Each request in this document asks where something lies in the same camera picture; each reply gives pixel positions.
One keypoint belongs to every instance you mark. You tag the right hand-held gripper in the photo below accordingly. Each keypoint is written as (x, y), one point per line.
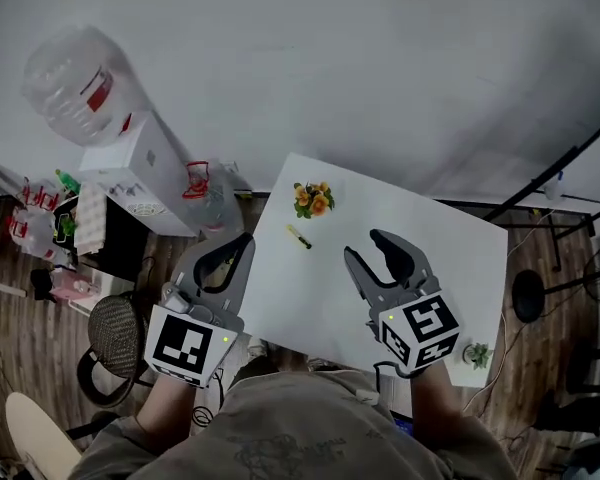
(414, 328)

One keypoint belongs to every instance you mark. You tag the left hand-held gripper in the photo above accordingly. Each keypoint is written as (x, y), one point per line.
(190, 338)

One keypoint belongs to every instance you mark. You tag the yellow black utility knife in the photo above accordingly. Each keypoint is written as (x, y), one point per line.
(299, 236)

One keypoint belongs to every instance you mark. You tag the person's right forearm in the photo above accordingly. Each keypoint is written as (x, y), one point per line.
(434, 403)

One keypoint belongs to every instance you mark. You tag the person's left forearm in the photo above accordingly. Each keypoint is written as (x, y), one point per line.
(163, 408)

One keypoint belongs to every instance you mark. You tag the orange flower pot plant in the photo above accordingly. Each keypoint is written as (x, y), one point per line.
(314, 200)

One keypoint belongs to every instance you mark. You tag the white water dispenser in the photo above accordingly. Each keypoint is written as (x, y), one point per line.
(140, 178)

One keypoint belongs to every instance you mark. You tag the black woven round chair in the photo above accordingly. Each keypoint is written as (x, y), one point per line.
(115, 343)

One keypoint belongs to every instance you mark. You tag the small green succulent pot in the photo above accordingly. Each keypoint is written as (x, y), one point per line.
(478, 354)

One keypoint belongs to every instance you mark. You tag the white egg carton stack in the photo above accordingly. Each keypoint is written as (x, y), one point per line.
(90, 218)

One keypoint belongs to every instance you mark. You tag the pink box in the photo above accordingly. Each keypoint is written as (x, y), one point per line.
(72, 288)

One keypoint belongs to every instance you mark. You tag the black round stand base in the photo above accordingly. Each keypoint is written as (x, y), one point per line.
(528, 296)

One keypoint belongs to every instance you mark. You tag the green plastic bottle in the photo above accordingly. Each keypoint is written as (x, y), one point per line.
(68, 181)

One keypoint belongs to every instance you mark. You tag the person's olive printed shirt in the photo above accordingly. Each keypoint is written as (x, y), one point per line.
(290, 428)

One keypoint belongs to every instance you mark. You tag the clear water jug red label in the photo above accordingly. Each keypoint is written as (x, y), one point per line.
(80, 88)

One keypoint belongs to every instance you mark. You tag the beige round stool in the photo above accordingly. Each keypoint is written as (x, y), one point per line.
(35, 438)

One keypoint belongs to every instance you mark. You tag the black metal rack frame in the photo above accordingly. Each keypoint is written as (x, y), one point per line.
(555, 183)

